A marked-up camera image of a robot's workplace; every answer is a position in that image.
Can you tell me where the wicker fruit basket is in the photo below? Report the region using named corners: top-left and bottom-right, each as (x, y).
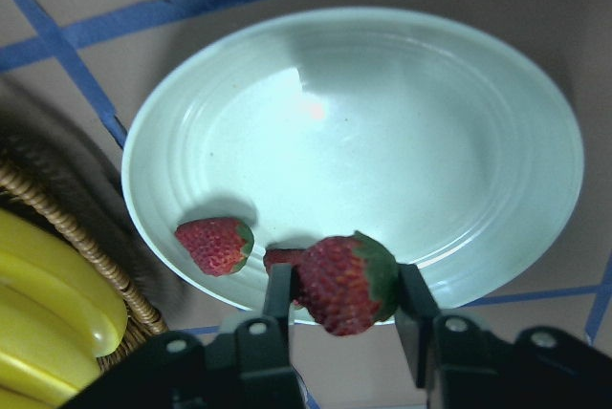
top-left (1, 151), bottom-right (168, 372)

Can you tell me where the pale green plate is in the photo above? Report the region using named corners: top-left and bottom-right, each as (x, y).
top-left (121, 8), bottom-right (584, 310)

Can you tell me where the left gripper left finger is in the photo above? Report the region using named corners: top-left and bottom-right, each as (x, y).
top-left (262, 263), bottom-right (293, 357)

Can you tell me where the red strawberry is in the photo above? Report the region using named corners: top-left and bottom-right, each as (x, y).
top-left (174, 217), bottom-right (254, 277)
top-left (263, 248), bottom-right (305, 275)
top-left (295, 231), bottom-right (399, 336)

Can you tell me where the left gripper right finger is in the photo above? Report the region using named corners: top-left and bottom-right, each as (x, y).
top-left (394, 264), bottom-right (440, 388)

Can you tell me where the yellow banana bunch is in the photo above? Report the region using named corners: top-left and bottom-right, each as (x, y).
top-left (1, 211), bottom-right (128, 407)

